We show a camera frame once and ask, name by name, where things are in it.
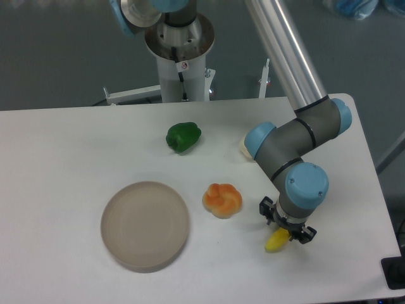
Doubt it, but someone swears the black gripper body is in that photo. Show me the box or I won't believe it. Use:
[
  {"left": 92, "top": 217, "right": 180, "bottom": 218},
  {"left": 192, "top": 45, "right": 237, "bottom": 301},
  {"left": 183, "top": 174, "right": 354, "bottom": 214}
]
[{"left": 273, "top": 202, "right": 304, "bottom": 232}]

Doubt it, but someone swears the orange knotted bread roll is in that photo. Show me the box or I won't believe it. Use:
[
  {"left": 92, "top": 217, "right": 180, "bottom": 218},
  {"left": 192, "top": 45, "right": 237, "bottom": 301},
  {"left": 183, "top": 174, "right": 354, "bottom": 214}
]
[{"left": 202, "top": 184, "right": 242, "bottom": 219}]

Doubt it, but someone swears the green bell pepper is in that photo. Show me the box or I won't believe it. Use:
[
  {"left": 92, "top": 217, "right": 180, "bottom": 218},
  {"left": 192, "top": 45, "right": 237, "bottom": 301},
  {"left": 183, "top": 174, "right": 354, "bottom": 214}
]
[{"left": 165, "top": 122, "right": 202, "bottom": 153}]

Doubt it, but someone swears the white mounting bracket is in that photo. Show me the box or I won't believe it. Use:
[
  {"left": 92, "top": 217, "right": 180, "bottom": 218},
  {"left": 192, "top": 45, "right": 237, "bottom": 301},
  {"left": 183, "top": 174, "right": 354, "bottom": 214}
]
[
  {"left": 103, "top": 85, "right": 161, "bottom": 105},
  {"left": 258, "top": 58, "right": 271, "bottom": 98}
]

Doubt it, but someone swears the black device at table edge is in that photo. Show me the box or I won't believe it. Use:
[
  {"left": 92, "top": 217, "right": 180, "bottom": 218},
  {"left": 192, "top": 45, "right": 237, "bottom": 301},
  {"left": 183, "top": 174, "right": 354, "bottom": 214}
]
[{"left": 381, "top": 256, "right": 404, "bottom": 290}]

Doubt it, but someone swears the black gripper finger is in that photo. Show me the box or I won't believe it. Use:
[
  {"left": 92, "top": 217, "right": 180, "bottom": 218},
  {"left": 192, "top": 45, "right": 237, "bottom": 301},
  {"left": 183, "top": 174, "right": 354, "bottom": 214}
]
[
  {"left": 259, "top": 196, "right": 275, "bottom": 225},
  {"left": 289, "top": 225, "right": 317, "bottom": 244}
]

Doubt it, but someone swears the yellow banana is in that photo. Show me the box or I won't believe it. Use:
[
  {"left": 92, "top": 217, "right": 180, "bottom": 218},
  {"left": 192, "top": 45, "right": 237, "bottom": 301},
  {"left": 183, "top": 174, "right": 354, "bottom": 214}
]
[{"left": 265, "top": 228, "right": 290, "bottom": 253}]

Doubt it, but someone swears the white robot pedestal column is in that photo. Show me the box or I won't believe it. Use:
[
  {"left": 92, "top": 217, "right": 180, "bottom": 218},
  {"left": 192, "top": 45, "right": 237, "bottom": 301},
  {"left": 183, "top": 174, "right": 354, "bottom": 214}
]
[{"left": 145, "top": 13, "right": 215, "bottom": 103}]

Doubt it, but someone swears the white right mounting bracket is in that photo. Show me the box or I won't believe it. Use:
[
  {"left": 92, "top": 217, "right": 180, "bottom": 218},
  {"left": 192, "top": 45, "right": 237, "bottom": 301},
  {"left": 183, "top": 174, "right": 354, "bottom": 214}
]
[{"left": 258, "top": 58, "right": 271, "bottom": 98}]

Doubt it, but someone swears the beige round plate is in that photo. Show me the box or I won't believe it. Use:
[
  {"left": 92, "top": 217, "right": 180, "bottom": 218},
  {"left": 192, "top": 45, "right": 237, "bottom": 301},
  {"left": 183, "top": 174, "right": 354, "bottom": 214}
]
[{"left": 100, "top": 181, "right": 190, "bottom": 273}]

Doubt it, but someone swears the white left mounting bracket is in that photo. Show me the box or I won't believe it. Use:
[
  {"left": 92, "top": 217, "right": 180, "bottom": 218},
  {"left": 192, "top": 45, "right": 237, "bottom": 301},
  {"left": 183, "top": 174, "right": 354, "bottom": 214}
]
[{"left": 103, "top": 85, "right": 161, "bottom": 105}]

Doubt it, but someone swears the blue plastic bag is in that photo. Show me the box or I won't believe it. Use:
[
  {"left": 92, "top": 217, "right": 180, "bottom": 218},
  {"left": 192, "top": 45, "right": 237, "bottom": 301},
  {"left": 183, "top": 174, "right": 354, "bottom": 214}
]
[{"left": 322, "top": 0, "right": 404, "bottom": 21}]

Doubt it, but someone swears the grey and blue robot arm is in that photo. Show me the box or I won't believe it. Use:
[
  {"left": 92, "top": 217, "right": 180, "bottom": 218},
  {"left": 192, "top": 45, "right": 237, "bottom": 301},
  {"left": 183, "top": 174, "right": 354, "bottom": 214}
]
[{"left": 110, "top": 1, "right": 352, "bottom": 244}]

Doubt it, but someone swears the white garlic bulb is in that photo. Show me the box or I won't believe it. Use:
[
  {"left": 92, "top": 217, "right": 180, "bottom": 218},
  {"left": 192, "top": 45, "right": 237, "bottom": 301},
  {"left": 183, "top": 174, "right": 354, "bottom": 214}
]
[{"left": 239, "top": 137, "right": 254, "bottom": 162}]

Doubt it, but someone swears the grey metal table leg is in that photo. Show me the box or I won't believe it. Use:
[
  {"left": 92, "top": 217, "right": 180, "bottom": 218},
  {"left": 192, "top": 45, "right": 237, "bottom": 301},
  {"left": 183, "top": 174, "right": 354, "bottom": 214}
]
[{"left": 375, "top": 132, "right": 404, "bottom": 175}]

